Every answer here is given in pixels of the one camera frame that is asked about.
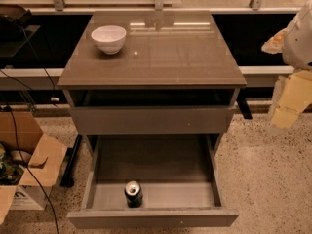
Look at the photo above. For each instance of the dark device on shelf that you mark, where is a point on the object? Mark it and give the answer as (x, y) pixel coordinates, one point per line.
(13, 19)

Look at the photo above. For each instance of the open grey middle drawer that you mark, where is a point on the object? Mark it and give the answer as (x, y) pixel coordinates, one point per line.
(177, 175)

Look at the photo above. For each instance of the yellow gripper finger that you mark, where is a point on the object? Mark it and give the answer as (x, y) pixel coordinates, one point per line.
(291, 96)
(275, 43)

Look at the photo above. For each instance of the dark pepsi can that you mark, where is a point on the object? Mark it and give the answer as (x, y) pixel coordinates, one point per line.
(133, 194)

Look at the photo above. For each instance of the black table leg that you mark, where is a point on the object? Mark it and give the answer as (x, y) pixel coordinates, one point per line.
(71, 153)

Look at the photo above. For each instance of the grey drawer cabinet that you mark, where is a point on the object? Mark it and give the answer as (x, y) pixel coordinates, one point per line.
(169, 59)

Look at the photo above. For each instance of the open cardboard box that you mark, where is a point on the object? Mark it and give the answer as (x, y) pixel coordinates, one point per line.
(37, 158)

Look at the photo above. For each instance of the grey closed top drawer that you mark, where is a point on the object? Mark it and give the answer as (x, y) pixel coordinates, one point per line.
(151, 120)

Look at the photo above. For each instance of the white ceramic bowl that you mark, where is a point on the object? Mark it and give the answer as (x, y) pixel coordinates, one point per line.
(110, 38)

